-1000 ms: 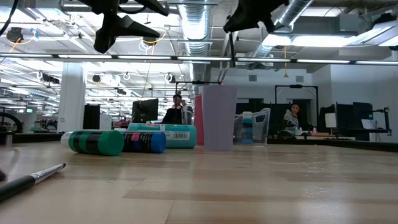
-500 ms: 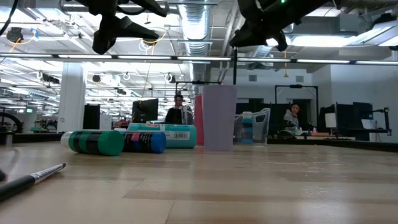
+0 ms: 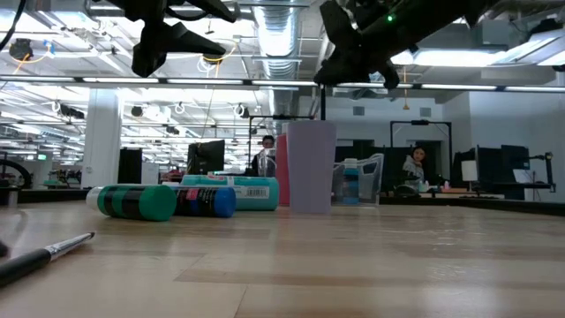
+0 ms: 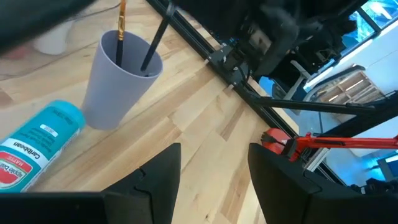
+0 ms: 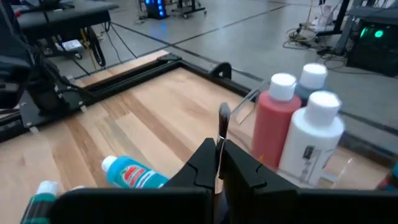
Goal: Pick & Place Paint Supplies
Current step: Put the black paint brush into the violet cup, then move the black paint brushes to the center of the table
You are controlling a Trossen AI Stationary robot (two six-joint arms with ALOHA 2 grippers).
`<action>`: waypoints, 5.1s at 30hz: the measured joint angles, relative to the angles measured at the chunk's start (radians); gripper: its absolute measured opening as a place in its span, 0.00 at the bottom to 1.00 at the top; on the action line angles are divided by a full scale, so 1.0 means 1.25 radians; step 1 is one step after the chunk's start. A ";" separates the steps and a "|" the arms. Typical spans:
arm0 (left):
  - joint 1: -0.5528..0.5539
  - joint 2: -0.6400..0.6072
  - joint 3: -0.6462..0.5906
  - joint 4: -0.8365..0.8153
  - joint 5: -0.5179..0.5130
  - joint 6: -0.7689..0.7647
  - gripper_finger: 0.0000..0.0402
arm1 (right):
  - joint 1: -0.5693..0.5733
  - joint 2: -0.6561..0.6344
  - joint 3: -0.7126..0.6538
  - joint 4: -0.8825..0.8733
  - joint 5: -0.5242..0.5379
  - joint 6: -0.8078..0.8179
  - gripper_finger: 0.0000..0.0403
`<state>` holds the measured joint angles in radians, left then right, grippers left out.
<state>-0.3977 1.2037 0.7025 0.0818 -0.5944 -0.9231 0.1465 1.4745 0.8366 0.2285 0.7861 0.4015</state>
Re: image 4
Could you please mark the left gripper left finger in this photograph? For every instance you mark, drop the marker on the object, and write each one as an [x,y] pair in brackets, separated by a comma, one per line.
[161,180]

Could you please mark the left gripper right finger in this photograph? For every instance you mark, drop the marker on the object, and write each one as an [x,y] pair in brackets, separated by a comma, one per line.
[280,186]

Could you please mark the white paint bottle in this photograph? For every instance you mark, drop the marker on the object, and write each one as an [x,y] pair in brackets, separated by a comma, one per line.
[54,40]

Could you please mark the grey plastic cup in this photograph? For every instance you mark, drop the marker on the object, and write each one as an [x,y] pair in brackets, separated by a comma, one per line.
[112,93]

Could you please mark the large teal paint bottle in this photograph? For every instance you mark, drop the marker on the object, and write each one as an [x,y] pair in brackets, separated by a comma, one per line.
[37,143]

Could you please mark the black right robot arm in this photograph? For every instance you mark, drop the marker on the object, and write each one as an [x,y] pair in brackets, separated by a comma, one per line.
[280,28]

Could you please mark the wooden slatted shelf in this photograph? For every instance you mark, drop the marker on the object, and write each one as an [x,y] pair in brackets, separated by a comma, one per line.
[351,88]

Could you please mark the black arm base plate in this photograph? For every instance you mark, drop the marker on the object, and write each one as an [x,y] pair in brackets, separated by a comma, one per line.
[225,59]

